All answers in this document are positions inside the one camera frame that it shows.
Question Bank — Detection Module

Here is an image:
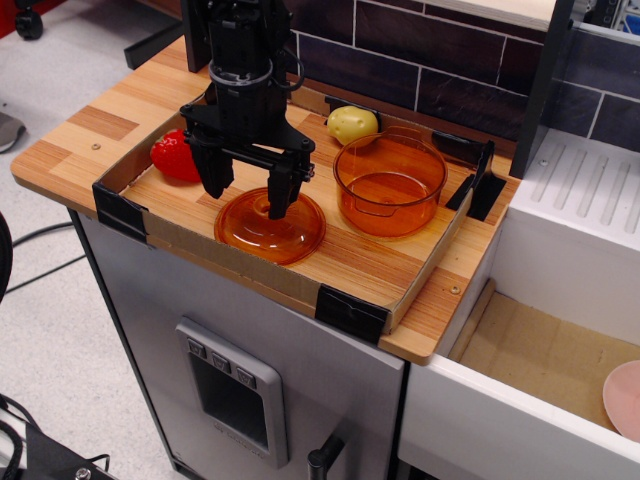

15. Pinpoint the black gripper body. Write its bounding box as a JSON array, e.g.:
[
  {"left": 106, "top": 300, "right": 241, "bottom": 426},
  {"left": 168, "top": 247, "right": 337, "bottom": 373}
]
[{"left": 180, "top": 72, "right": 315, "bottom": 180}]

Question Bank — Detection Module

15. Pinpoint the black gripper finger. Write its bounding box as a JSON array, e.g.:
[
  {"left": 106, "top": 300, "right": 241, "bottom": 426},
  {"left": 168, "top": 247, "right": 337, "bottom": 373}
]
[
  {"left": 267, "top": 162, "right": 302, "bottom": 220},
  {"left": 189, "top": 139, "right": 234, "bottom": 199}
]

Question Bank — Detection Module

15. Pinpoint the orange transparent pot lid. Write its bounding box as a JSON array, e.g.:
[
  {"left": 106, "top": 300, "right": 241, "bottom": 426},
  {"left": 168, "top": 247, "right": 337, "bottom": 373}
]
[{"left": 214, "top": 188, "right": 326, "bottom": 265}]

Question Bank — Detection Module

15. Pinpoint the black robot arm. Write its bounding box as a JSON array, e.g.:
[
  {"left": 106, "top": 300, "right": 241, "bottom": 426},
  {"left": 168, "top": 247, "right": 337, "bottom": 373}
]
[{"left": 180, "top": 1, "right": 315, "bottom": 220}]

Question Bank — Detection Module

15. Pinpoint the orange transparent pot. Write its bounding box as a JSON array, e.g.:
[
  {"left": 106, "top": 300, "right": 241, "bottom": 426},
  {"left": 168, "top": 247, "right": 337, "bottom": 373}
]
[{"left": 333, "top": 127, "right": 448, "bottom": 238}]

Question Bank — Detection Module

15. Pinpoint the red toy strawberry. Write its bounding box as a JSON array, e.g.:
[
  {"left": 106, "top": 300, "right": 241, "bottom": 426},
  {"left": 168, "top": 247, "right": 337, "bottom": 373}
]
[{"left": 150, "top": 129, "right": 201, "bottom": 182}]

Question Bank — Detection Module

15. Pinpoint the yellow toy potato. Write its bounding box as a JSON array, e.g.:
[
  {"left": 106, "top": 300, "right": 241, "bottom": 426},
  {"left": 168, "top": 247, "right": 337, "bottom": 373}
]
[{"left": 326, "top": 105, "right": 379, "bottom": 146}]

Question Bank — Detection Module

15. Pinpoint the cardboard fence with black tape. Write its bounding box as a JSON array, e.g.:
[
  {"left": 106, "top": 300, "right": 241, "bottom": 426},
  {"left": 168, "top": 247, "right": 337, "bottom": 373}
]
[{"left": 94, "top": 80, "right": 518, "bottom": 364}]

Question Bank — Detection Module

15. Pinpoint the grey toy kitchen cabinet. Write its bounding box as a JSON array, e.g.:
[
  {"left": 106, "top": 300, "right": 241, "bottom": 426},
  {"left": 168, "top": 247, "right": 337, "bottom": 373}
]
[{"left": 72, "top": 214, "right": 405, "bottom": 479}]

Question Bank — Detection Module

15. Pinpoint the black caster wheel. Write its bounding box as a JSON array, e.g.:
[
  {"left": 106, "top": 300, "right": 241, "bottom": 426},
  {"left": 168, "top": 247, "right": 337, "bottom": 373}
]
[{"left": 15, "top": 8, "right": 44, "bottom": 41}]

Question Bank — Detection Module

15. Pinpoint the white toy sink unit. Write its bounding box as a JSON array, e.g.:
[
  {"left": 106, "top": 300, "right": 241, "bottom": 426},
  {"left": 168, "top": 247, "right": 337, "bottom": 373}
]
[{"left": 398, "top": 130, "right": 639, "bottom": 479}]

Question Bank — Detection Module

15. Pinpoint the pink plate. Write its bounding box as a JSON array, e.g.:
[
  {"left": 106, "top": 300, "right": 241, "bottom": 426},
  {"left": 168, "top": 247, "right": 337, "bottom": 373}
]
[{"left": 602, "top": 360, "right": 640, "bottom": 442}]

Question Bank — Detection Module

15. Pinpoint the black cable on floor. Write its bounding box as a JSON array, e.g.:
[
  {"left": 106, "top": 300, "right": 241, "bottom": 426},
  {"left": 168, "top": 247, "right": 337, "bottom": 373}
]
[{"left": 3, "top": 222, "right": 87, "bottom": 295}]

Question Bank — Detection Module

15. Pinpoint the black upright post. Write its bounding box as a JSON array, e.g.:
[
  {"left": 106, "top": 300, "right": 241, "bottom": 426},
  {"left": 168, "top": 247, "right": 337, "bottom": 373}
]
[{"left": 509, "top": 0, "right": 574, "bottom": 179}]

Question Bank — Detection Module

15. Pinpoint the black cabinet door handle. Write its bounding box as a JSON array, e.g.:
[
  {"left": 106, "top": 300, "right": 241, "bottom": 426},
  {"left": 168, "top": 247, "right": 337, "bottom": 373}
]
[{"left": 307, "top": 435, "right": 345, "bottom": 480}]

